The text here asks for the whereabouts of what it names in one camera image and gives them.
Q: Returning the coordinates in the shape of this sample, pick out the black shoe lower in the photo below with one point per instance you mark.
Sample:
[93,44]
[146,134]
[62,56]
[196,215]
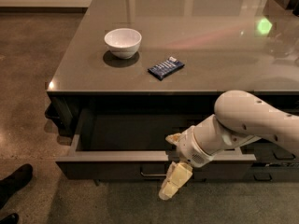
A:
[10,219]

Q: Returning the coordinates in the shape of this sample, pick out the dark grey drawer cabinet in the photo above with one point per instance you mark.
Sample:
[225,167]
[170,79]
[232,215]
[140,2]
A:
[249,45]

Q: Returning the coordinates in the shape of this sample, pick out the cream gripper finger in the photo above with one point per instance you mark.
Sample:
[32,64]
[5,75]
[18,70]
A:
[177,175]
[173,139]

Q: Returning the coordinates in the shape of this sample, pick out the blue snack packet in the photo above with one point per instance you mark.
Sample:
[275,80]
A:
[166,68]

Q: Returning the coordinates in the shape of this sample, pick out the white ceramic bowl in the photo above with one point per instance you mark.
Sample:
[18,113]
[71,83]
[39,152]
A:
[123,42]

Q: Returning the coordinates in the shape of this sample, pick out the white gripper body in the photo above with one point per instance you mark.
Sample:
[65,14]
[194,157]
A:
[189,147]

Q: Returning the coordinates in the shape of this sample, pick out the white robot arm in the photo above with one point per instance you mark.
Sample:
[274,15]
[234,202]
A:
[239,119]

